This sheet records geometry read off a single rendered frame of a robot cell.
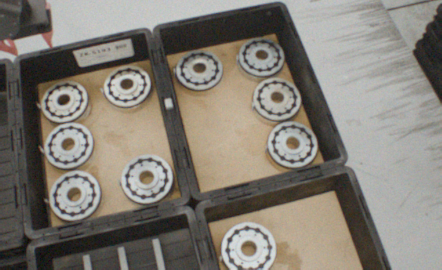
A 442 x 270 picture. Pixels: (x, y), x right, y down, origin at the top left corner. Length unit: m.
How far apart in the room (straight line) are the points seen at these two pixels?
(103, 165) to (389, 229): 0.64
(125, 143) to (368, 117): 0.60
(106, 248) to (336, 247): 0.44
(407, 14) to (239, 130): 1.59
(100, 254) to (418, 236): 0.69
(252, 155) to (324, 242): 0.23
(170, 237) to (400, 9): 1.82
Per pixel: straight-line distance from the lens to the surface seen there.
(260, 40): 1.09
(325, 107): 0.94
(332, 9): 1.39
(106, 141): 1.01
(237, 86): 1.05
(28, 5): 0.80
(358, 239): 0.93
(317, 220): 0.95
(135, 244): 0.94
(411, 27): 2.40
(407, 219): 1.15
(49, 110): 1.05
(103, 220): 0.85
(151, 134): 1.00
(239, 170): 0.96
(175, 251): 0.92
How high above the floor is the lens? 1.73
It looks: 63 degrees down
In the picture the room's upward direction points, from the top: 1 degrees clockwise
